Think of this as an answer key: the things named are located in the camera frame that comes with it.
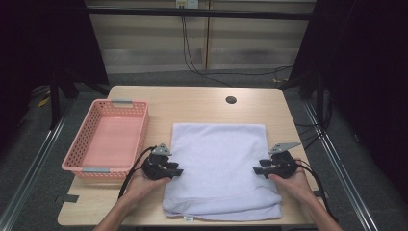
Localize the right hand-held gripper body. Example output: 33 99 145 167
268 141 302 179

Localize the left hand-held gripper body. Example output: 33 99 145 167
140 143 173 181

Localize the white towel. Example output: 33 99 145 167
162 122 284 222

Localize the pink plastic basket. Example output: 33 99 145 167
61 98 150 181

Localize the person's right hand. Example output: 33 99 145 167
268 158 314 205

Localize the person's left hand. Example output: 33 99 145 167
123 167 171 205

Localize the black metal stand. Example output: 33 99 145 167
278 70 325 123
48 68 112 130

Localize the black tape piece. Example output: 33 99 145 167
62 193 80 204

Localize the black horizontal bar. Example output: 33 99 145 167
86 7 312 21

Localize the white power outlet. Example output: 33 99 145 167
175 0 200 10

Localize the left hand-held gripper black cable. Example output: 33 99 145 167
117 145 158 200

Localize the hand-held gripper black cable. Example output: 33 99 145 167
296 159 340 223
117 145 158 200

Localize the right hand-held gripper black cable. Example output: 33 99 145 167
296 159 340 223

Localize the bundle of black floor cables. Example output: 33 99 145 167
293 92 333 150

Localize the metal floor rail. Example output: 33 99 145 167
0 105 73 231
302 99 380 231

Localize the black floor cable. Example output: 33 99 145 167
201 64 293 79

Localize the black hanging cable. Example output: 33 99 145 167
181 15 233 88

